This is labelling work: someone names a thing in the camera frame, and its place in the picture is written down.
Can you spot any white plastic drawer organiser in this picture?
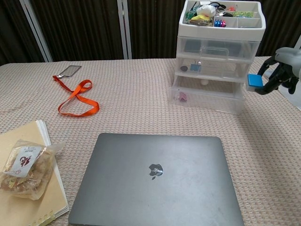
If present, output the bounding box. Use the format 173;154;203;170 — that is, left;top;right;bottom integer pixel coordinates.
174;0;267;95

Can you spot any blue white cube block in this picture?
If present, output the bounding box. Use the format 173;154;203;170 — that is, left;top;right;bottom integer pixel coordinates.
246;73;263;93

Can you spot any dark curtain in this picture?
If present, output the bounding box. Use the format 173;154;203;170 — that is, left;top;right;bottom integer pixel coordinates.
0;0;301;66

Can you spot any dark clear badge holder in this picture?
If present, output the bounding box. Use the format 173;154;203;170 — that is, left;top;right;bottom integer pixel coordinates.
60;65;82;78

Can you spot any white crumpled ball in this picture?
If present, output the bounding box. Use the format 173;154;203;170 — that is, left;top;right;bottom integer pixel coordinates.
196;4;216;16

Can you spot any clear middle drawer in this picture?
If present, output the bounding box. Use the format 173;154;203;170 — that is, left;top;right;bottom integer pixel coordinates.
175;57;253;80

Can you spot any green patterned packet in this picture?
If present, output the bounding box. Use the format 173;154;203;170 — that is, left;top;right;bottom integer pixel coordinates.
232;11;254;18

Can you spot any yellow plastic item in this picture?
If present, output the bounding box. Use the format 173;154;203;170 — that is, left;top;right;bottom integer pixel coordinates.
191;14;211;21

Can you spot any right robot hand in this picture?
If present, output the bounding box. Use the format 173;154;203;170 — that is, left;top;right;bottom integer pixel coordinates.
257;47;301;95

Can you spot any bagged snack with red print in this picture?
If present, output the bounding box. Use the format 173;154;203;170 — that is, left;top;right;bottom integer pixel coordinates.
0;139;65;201

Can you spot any orange lanyard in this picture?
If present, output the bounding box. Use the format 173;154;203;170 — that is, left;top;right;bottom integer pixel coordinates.
53;75;100;118

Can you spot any beige notebook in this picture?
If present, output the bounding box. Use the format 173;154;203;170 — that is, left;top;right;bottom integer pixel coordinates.
0;120;70;226

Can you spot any small pink item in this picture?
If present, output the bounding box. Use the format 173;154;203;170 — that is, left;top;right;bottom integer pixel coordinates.
175;92;188;103

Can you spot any grey laptop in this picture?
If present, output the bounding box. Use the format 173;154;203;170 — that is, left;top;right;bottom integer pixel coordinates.
68;133;245;226

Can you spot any black cord bundle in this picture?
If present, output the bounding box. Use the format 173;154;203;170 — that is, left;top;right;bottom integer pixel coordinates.
208;1;226;10

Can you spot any clear drawer with large handle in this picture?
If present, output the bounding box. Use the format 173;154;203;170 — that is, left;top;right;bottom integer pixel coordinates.
177;37;261;59

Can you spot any clear lowest drawer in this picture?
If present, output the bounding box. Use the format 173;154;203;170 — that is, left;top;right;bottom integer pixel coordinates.
168;76;244;115

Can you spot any pink patterned tablecloth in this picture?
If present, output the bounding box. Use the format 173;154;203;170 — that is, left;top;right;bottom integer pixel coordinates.
0;56;301;226

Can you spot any small black flat device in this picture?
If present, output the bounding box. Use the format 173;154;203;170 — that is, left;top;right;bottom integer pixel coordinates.
184;40;202;52

